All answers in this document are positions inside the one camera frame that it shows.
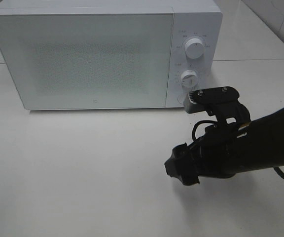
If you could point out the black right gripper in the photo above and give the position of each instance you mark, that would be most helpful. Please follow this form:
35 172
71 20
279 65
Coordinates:
205 157

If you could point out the round white door button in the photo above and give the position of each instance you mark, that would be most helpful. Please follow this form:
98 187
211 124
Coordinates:
181 98

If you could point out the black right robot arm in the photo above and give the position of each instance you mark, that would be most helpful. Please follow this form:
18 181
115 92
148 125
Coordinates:
257 145

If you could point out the lower white timer knob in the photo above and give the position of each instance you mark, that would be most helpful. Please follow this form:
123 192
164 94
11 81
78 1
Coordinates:
189 79

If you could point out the upper white power knob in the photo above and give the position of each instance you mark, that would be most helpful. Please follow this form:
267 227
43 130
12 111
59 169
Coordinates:
194 48

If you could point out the white microwave oven body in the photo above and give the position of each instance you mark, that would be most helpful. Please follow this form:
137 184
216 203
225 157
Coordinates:
191 18

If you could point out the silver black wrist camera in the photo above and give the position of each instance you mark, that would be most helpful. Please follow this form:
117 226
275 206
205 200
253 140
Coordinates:
221 102

